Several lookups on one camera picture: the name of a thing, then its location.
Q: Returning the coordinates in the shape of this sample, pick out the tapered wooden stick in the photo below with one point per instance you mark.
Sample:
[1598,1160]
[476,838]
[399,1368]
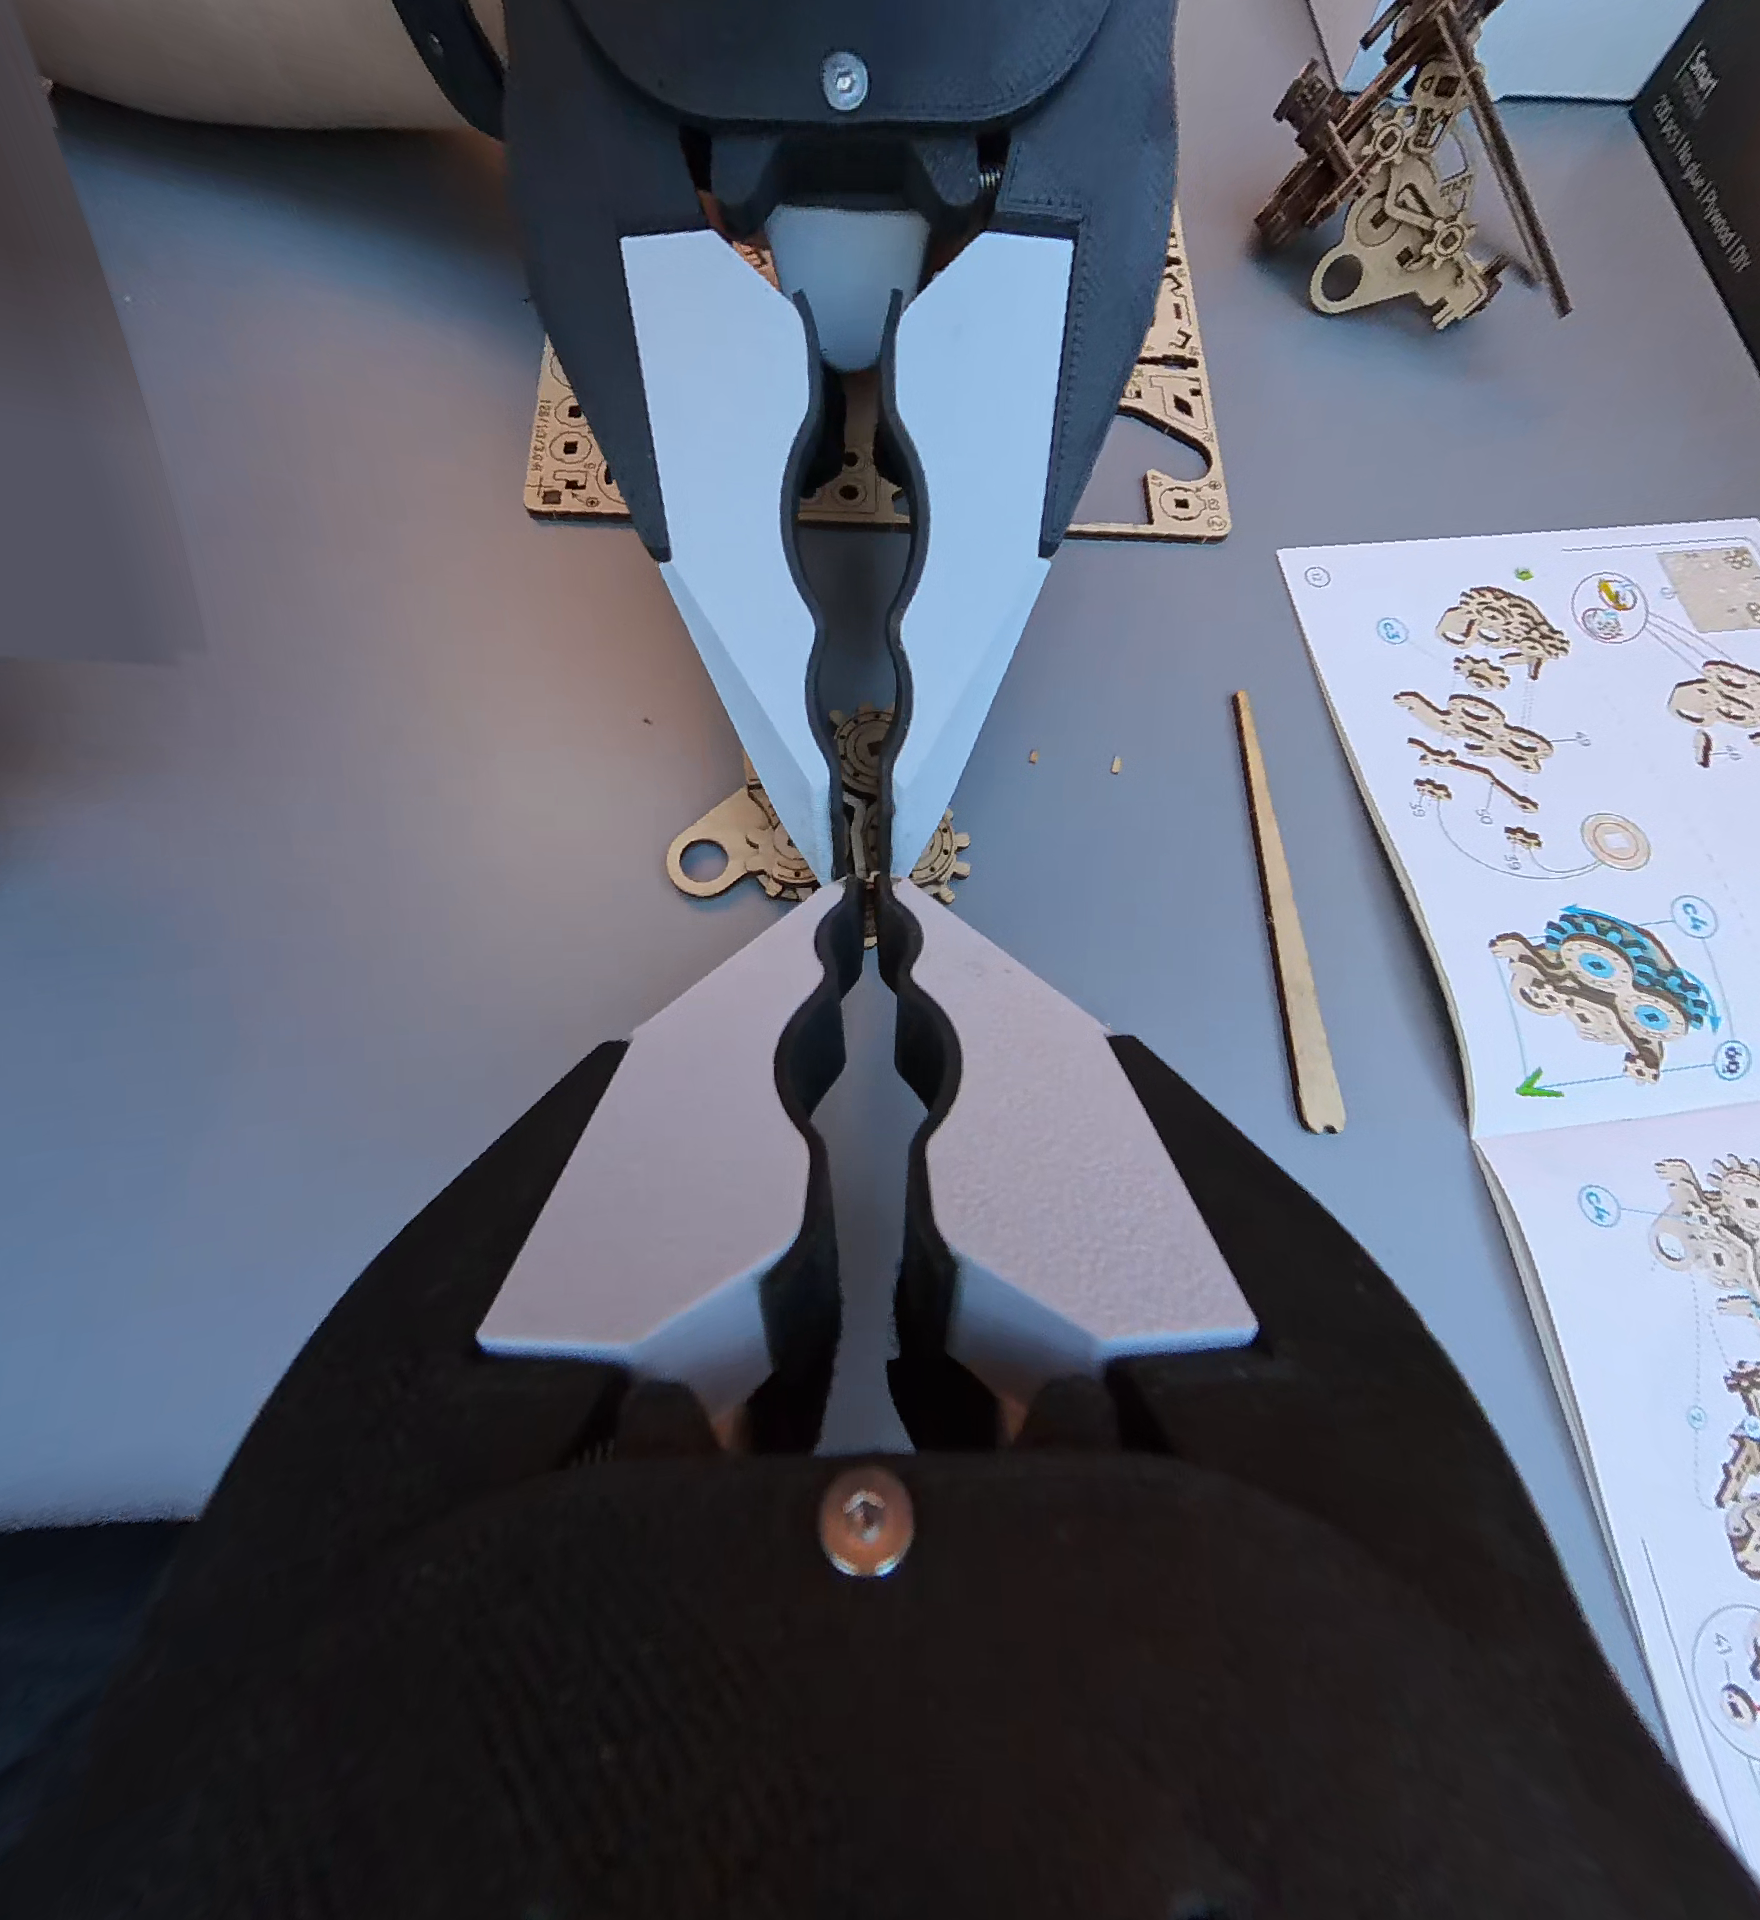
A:
[1280,899]

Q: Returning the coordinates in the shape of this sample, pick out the white cardboard box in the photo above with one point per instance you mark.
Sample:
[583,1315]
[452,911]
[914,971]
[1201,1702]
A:
[1572,52]

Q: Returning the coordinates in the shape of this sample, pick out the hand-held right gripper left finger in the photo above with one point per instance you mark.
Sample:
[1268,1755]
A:
[657,1201]

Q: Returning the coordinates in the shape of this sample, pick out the wooden gear assembly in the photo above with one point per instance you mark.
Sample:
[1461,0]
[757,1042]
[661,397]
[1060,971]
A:
[716,864]

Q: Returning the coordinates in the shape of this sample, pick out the grey desk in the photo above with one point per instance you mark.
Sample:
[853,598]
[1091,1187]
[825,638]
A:
[296,975]

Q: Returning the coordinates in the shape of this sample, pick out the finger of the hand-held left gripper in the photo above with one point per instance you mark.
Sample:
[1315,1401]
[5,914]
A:
[716,494]
[984,494]

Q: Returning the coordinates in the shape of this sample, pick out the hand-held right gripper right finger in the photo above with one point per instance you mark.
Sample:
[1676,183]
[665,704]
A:
[1076,1184]

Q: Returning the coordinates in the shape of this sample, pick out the white instruction booklet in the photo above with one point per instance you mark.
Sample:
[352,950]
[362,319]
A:
[1572,750]

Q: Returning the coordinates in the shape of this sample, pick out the dark wooden model mechanism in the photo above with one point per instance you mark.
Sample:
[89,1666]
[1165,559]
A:
[1390,241]

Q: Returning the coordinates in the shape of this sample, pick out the wooden laser-cut parts sheet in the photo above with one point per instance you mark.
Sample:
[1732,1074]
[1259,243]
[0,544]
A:
[1166,450]

